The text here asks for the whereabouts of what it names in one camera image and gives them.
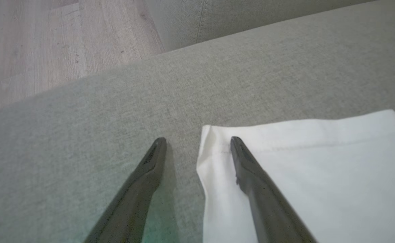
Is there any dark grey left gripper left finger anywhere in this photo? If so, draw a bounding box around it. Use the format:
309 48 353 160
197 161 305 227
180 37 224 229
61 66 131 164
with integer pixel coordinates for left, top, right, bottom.
84 137 167 243

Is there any white cloth garment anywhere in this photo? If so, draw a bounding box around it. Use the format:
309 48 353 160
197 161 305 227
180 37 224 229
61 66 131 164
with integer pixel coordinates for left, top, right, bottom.
196 109 395 243

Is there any grey fabric sofa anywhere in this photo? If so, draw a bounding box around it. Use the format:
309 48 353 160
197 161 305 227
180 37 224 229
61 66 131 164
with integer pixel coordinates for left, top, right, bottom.
0 0 395 243

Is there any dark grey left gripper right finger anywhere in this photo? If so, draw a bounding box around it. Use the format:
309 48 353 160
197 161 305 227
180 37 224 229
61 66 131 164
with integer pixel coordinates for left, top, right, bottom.
230 136 317 243

